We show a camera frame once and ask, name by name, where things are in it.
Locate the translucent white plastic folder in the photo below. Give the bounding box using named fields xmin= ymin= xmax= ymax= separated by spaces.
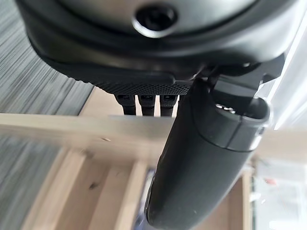
xmin=258 ymin=0 xmax=307 ymax=131

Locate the clear plastic file pocket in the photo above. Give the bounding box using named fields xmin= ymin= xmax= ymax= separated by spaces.
xmin=249 ymin=157 xmax=307 ymax=230

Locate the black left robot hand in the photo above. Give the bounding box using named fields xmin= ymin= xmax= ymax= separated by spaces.
xmin=14 ymin=0 xmax=303 ymax=229

